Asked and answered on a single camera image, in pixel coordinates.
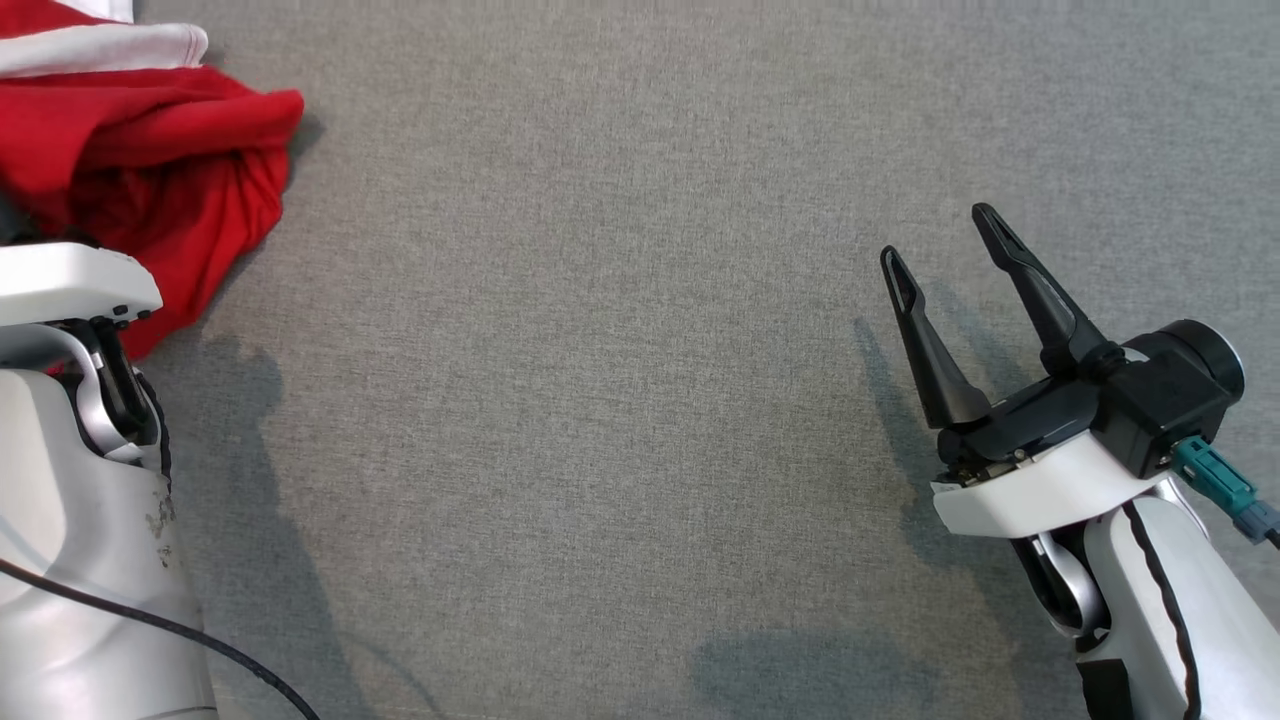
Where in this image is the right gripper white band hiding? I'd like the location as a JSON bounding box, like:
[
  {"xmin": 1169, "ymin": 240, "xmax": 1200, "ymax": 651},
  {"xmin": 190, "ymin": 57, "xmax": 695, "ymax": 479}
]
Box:
[{"xmin": 880, "ymin": 203, "xmax": 1171, "ymax": 541}]

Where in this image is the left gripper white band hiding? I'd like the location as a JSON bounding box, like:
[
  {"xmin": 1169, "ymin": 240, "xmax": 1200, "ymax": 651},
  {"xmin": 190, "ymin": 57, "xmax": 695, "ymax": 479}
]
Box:
[{"xmin": 0, "ymin": 195, "xmax": 163, "ymax": 329}]

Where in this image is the red garment with white band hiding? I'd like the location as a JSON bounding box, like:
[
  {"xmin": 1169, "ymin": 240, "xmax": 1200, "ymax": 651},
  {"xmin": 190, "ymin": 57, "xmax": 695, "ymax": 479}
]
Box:
[{"xmin": 0, "ymin": 22, "xmax": 306, "ymax": 361}]

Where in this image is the teal right camera connector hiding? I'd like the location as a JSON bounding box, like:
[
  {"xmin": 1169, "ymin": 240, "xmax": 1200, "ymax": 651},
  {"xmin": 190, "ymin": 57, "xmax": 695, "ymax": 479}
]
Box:
[{"xmin": 1172, "ymin": 437, "xmax": 1280, "ymax": 549}]

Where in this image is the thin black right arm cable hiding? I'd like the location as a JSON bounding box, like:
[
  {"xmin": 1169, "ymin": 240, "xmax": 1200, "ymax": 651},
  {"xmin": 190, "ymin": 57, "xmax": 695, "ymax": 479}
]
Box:
[{"xmin": 1122, "ymin": 500, "xmax": 1203, "ymax": 720}]

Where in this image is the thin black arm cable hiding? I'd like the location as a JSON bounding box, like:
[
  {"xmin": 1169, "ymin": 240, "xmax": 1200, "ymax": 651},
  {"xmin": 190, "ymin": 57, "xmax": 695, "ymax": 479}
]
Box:
[
  {"xmin": 0, "ymin": 555, "xmax": 321, "ymax": 720},
  {"xmin": 1122, "ymin": 500, "xmax": 1203, "ymax": 720}
]

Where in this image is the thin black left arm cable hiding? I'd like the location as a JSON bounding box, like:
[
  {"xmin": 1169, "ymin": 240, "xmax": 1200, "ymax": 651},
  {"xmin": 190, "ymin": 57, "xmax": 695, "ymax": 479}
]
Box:
[{"xmin": 0, "ymin": 555, "xmax": 321, "ymax": 720}]

